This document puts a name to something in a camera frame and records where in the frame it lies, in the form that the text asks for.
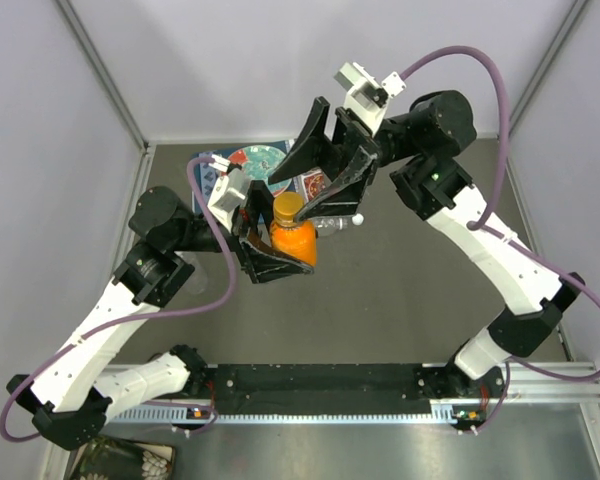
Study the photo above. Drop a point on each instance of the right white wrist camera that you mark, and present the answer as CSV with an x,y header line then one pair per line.
x,y
365,97

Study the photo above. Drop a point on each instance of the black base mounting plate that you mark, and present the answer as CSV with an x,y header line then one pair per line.
x,y
337,388

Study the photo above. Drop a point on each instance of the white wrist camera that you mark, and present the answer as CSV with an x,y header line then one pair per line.
x,y
229,191
365,97

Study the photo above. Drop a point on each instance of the orange juice bottle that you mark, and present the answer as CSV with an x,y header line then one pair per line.
x,y
298,240

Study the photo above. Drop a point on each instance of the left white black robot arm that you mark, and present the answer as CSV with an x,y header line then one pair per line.
x,y
71,397

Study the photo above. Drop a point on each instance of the orange bottle cap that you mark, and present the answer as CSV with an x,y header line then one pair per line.
x,y
286,206

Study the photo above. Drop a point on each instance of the aluminium frame rail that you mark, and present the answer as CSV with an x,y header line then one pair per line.
x,y
526,387

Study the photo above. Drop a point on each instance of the white bottle cap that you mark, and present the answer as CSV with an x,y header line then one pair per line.
x,y
357,219

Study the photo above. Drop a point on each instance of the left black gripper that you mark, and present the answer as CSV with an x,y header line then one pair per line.
x,y
262,265

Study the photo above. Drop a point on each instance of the red teal patterned plate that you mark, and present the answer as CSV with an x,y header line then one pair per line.
x,y
259,161

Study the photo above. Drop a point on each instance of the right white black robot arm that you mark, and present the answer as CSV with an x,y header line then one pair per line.
x,y
431,183

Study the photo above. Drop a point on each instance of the floral patterned box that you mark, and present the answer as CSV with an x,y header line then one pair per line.
x,y
113,458

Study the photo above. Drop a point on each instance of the grey slotted cable duct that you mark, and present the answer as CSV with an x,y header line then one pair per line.
x,y
190,416

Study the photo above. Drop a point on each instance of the blue patterned placemat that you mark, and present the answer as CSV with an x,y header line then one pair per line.
x,y
206,176

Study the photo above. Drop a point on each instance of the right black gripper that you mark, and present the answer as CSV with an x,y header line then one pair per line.
x,y
344,195

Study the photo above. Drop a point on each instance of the colourful mandala napkin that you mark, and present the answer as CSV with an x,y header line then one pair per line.
x,y
310,184

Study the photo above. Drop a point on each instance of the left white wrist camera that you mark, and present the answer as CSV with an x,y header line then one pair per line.
x,y
229,191

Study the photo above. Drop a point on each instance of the clear bottle orange base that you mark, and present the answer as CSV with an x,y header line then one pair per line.
x,y
326,226

